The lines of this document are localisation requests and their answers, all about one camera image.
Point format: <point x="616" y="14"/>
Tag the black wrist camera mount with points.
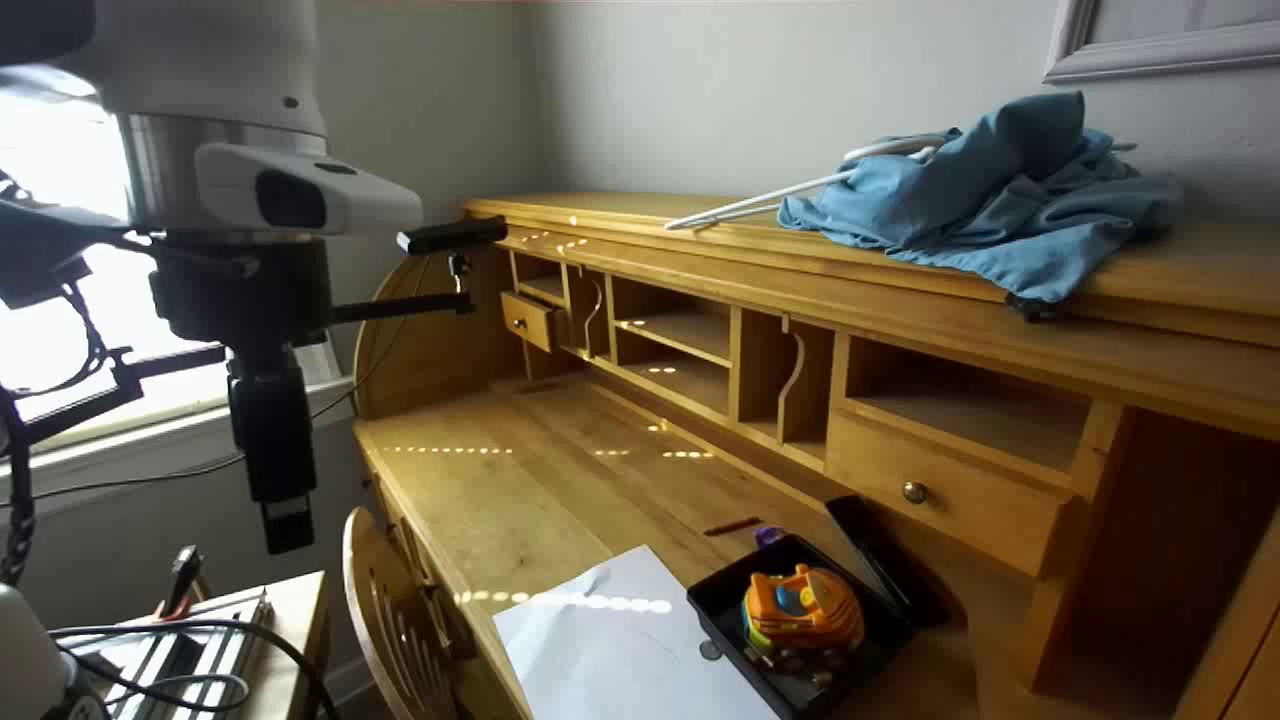
<point x="41" y="254"/>

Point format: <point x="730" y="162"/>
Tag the wooden drawer with round knob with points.
<point x="973" y="512"/>

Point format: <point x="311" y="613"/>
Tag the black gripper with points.
<point x="246" y="287"/>

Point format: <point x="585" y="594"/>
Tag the thin white stick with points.
<point x="761" y="201"/>

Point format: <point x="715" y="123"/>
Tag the white rounded device housing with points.
<point x="27" y="652"/>

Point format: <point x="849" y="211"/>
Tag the thin red stick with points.
<point x="733" y="525"/>

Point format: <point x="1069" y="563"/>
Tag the white picture frame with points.
<point x="1173" y="48"/>

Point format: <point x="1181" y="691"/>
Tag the black tripod rod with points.
<point x="403" y="309"/>

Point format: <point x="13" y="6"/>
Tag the white paper sheet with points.
<point x="600" y="642"/>

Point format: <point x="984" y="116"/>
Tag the black tray lid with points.
<point x="882" y="563"/>

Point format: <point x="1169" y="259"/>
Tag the small purple toy piece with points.
<point x="768" y="536"/>

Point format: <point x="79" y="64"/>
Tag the wooden chair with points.
<point x="380" y="600"/>

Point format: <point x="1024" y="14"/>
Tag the black plastic tray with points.
<point x="724" y="600"/>

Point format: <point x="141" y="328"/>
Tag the wooden roll-top desk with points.
<point x="561" y="455"/>

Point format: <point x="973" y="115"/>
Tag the aluminium extrusion rail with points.
<point x="214" y="656"/>

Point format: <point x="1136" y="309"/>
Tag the blue cloth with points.
<point x="1013" y="201"/>

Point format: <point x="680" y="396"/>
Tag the small wooden drawer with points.
<point x="527" y="322"/>

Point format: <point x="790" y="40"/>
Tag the red and black hand tool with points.
<point x="183" y="581"/>

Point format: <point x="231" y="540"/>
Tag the orange toy car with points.
<point x="800" y="613"/>

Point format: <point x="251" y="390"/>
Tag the bright window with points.
<point x="54" y="334"/>

